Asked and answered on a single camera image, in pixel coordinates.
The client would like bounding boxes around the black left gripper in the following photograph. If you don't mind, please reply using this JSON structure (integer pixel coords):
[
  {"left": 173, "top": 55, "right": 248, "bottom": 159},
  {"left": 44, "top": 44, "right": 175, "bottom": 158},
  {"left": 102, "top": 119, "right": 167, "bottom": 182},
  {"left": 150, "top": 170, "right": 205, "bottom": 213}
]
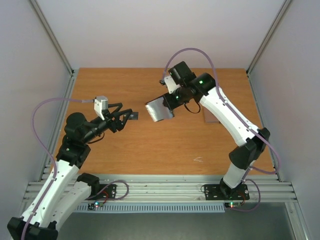
[{"left": 82, "top": 102, "right": 132, "bottom": 144}]

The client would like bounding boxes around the black credit card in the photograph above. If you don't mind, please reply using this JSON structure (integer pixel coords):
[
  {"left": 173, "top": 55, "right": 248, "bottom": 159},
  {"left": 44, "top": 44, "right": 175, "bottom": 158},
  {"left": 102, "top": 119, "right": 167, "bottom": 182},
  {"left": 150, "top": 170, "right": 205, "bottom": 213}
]
[{"left": 128, "top": 112, "right": 139, "bottom": 120}]

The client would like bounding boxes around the black leather card holder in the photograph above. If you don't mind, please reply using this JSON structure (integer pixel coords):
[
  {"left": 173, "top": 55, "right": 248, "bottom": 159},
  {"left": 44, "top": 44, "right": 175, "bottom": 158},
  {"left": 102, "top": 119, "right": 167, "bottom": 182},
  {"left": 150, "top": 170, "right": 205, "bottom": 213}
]
[{"left": 145, "top": 95, "right": 174, "bottom": 122}]

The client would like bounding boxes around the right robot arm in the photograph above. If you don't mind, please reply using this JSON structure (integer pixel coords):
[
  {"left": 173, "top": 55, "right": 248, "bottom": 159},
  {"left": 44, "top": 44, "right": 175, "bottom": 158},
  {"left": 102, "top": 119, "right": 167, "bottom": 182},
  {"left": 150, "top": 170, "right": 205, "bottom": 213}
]
[{"left": 163, "top": 61, "right": 271, "bottom": 199}]

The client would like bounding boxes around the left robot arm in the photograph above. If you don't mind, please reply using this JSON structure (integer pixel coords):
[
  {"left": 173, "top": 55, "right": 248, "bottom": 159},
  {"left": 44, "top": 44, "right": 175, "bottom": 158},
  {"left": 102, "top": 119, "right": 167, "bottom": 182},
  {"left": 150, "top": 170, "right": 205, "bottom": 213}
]
[{"left": 7, "top": 99, "right": 133, "bottom": 240}]

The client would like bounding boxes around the beige leather card holder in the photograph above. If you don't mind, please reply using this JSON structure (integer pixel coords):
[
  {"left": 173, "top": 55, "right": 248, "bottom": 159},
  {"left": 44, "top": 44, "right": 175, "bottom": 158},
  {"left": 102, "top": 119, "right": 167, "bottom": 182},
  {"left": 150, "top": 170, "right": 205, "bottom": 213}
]
[{"left": 203, "top": 107, "right": 220, "bottom": 123}]

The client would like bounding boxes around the left circuit board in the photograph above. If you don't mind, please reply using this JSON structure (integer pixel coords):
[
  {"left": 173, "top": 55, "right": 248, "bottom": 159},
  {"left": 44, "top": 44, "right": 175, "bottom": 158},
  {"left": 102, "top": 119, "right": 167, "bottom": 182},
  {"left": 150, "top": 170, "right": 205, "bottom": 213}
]
[{"left": 87, "top": 202, "right": 104, "bottom": 211}]

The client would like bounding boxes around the circuit board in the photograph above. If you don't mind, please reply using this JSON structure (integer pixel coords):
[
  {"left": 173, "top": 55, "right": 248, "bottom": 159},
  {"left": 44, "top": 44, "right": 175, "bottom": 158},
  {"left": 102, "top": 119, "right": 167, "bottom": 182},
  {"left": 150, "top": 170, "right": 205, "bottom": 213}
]
[
  {"left": 224, "top": 201, "right": 243, "bottom": 209},
  {"left": 87, "top": 202, "right": 104, "bottom": 211}
]

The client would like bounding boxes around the right circuit board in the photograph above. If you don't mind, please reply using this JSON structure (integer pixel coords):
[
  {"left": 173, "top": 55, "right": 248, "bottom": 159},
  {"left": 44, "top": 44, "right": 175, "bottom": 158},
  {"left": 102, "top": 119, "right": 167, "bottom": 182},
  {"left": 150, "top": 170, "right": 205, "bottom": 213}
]
[{"left": 224, "top": 201, "right": 243, "bottom": 209}]

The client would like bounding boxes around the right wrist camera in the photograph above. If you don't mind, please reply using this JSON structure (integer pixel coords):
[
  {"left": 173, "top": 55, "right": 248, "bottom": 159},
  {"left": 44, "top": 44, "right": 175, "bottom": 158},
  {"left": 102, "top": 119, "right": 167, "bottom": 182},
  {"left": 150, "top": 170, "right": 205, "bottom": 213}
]
[{"left": 159, "top": 75, "right": 180, "bottom": 94}]

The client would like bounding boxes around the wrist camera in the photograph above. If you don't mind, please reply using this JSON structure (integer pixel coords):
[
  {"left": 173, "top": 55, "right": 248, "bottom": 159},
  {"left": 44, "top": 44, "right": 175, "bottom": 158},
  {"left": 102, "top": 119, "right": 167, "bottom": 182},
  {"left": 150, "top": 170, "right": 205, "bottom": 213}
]
[
  {"left": 94, "top": 95, "right": 108, "bottom": 121},
  {"left": 159, "top": 75, "right": 180, "bottom": 94}
]

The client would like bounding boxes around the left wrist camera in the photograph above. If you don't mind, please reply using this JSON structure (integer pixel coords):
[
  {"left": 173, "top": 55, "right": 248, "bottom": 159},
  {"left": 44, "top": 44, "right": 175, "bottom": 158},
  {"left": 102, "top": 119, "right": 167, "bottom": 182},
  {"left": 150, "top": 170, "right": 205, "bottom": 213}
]
[{"left": 94, "top": 95, "right": 108, "bottom": 121}]

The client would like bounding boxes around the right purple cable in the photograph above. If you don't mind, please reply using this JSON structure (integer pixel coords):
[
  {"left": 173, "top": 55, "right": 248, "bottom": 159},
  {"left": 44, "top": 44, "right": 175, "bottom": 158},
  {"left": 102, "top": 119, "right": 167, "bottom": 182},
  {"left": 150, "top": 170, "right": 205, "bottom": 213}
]
[{"left": 162, "top": 47, "right": 280, "bottom": 175}]

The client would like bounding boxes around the purple cable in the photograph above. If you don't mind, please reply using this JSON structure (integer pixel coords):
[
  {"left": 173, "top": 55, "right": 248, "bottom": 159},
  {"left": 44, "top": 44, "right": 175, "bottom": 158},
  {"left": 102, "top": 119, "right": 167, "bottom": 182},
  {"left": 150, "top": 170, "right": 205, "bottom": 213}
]
[
  {"left": 21, "top": 97, "right": 96, "bottom": 238},
  {"left": 162, "top": 47, "right": 280, "bottom": 175}
]

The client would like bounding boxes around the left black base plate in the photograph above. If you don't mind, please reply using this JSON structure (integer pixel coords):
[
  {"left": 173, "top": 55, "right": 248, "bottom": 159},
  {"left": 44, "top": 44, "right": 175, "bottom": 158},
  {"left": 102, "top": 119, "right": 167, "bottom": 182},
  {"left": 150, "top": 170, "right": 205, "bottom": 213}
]
[{"left": 86, "top": 184, "right": 117, "bottom": 201}]

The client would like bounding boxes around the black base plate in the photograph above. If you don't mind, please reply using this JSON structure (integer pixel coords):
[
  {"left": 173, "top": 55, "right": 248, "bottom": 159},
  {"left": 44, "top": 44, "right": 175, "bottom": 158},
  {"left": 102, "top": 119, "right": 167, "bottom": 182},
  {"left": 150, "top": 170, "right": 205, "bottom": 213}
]
[
  {"left": 200, "top": 184, "right": 250, "bottom": 201},
  {"left": 86, "top": 184, "right": 117, "bottom": 201}
]

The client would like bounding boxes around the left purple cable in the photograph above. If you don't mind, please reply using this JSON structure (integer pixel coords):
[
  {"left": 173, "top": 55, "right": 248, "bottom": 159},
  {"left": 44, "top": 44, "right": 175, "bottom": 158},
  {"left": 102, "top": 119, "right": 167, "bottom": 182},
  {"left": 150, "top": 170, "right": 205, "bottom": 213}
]
[{"left": 21, "top": 97, "right": 96, "bottom": 238}]

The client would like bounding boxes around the grey slotted cable duct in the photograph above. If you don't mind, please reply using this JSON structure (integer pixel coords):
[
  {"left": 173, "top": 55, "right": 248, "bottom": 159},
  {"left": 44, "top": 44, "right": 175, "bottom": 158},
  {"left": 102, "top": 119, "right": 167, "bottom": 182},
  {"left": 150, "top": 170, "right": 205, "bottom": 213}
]
[{"left": 74, "top": 202, "right": 225, "bottom": 214}]

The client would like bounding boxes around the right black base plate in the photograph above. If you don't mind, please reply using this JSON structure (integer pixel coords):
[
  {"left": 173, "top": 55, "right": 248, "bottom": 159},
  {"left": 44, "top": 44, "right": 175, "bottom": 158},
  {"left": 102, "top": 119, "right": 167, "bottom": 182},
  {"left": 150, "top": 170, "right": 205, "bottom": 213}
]
[{"left": 200, "top": 184, "right": 250, "bottom": 201}]

